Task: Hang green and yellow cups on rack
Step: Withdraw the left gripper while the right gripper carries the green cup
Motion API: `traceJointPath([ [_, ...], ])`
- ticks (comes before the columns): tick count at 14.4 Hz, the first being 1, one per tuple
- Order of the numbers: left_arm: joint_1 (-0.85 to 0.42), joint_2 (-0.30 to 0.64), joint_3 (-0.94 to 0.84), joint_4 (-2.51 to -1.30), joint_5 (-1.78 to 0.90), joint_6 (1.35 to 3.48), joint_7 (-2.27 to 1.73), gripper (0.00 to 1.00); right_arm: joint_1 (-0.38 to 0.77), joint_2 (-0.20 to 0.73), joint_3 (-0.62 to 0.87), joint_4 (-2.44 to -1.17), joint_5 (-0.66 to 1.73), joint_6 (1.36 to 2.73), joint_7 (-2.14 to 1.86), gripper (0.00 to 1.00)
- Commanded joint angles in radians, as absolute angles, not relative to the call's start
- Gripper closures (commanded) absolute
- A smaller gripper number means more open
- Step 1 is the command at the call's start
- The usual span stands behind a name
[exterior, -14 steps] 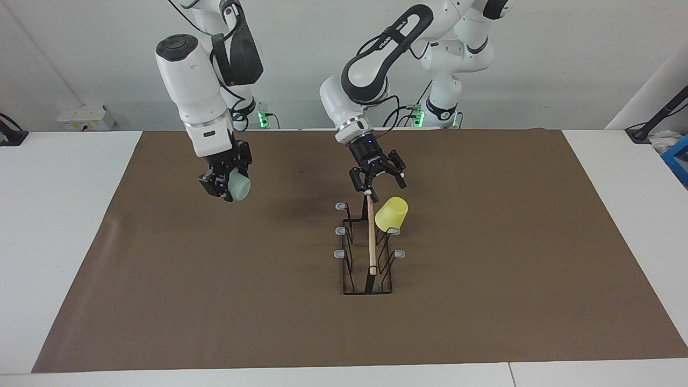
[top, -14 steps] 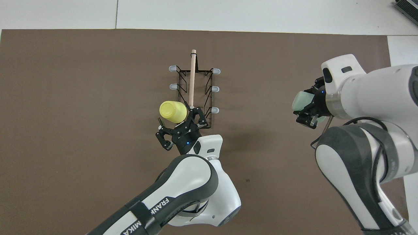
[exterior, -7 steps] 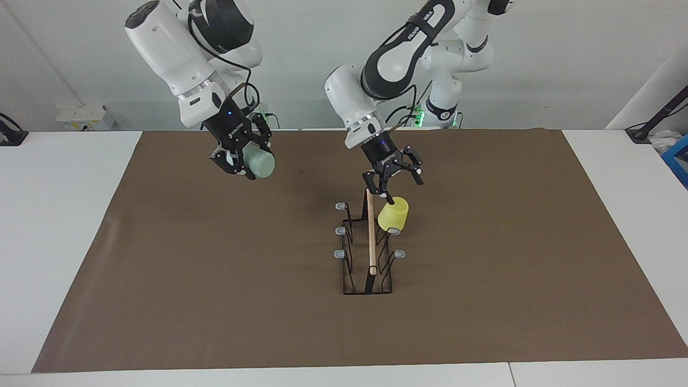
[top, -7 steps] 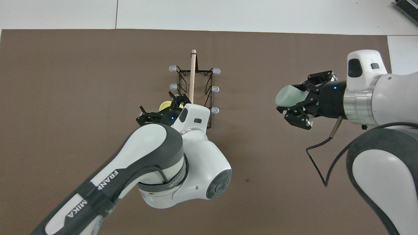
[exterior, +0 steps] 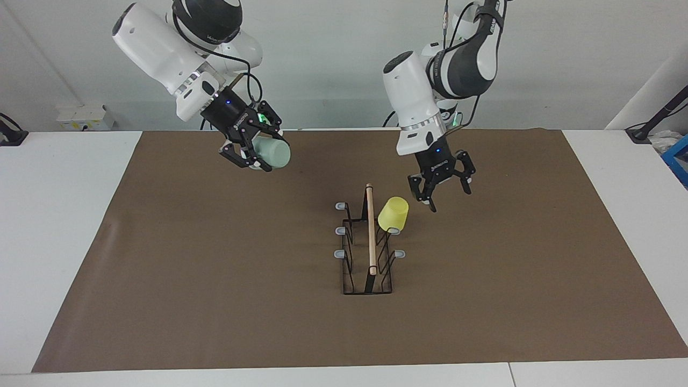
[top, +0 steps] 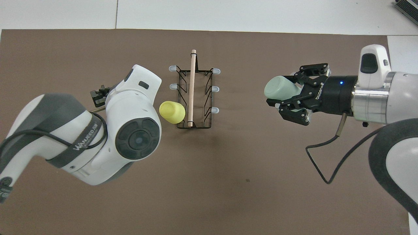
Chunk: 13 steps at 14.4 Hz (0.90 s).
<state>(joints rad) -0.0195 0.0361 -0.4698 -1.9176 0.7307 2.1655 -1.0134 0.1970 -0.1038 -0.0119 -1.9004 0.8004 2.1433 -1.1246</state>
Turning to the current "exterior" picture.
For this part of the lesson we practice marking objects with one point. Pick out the brown table mat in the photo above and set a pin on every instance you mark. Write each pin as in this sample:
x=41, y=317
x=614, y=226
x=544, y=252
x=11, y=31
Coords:
x=269, y=322

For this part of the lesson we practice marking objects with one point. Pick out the yellow plastic cup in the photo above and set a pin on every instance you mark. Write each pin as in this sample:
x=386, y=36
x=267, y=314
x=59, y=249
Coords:
x=392, y=215

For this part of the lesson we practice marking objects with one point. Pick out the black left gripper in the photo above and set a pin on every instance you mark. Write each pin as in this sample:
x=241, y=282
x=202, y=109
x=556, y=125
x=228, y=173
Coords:
x=438, y=164

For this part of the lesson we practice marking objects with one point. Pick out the blue box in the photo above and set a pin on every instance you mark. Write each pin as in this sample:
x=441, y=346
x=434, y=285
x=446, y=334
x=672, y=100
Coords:
x=678, y=161

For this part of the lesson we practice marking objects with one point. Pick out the white power strip box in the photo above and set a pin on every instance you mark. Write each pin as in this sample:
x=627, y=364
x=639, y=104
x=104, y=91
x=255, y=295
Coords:
x=86, y=118

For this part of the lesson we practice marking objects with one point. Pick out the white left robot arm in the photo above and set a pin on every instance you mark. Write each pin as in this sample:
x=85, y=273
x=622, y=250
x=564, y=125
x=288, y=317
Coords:
x=411, y=86

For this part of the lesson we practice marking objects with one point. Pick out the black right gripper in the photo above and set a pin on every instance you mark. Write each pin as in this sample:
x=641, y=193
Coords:
x=231, y=121

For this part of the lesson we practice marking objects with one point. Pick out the pale green plastic cup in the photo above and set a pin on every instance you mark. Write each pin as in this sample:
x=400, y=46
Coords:
x=275, y=153

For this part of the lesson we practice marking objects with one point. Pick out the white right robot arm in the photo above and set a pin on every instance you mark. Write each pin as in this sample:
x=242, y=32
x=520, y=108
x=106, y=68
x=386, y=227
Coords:
x=156, y=48

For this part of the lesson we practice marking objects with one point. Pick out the black clamp mount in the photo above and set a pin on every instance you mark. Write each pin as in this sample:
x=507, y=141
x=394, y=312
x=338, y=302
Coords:
x=13, y=138

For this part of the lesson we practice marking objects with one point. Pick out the clear plastic bag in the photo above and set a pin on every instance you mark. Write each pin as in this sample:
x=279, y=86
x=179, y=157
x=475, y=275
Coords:
x=664, y=142

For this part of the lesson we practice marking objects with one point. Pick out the black stand with pole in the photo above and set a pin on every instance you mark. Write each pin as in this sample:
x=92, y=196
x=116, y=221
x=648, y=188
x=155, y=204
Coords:
x=639, y=133

